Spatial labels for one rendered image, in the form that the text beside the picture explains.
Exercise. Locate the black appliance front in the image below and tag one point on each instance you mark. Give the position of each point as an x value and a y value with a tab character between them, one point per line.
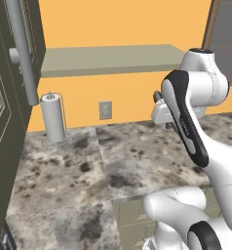
7	239

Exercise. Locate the brown framed window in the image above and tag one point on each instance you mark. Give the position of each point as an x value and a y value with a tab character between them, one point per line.
225	35

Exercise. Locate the dark olive tall cabinet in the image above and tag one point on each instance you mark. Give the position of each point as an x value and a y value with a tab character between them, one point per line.
10	136

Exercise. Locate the grey wall outlet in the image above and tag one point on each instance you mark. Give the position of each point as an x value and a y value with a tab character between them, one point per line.
105	110

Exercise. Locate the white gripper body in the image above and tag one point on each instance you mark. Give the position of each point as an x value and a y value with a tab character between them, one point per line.
159	113

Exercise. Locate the olive base cabinet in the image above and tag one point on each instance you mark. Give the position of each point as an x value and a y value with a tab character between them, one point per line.
129	221

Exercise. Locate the white paper towel roll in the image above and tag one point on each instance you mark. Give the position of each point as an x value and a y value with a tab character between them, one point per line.
52	117

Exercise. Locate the olive wall shelf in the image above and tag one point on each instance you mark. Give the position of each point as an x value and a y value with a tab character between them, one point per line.
108	60

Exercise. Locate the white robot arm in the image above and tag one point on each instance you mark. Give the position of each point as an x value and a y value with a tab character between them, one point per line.
215	162

